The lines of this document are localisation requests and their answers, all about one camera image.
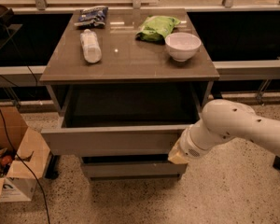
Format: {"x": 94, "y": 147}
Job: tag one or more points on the dark object on shelf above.
{"x": 6, "y": 15}

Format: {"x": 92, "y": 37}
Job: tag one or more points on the white ceramic bowl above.
{"x": 182, "y": 46}

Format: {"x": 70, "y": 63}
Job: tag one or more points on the grey lower drawer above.
{"x": 130, "y": 166}

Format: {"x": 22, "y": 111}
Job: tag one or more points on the blue snack bag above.
{"x": 92, "y": 17}

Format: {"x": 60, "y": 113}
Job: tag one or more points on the grey drawer cabinet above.
{"x": 125, "y": 60}

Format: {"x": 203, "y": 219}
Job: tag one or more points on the grey drawer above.
{"x": 130, "y": 166}
{"x": 123, "y": 119}

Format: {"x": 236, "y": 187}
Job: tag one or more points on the green chip bag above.
{"x": 156, "y": 28}

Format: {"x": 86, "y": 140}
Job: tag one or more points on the grey top drawer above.
{"x": 123, "y": 119}

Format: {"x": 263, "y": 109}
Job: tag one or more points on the clear plastic water bottle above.
{"x": 90, "y": 45}

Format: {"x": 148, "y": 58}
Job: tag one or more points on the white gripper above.
{"x": 188, "y": 146}

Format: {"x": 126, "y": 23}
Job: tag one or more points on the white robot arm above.
{"x": 221, "y": 121}

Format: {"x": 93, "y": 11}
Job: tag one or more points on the open cardboard box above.
{"x": 23, "y": 157}

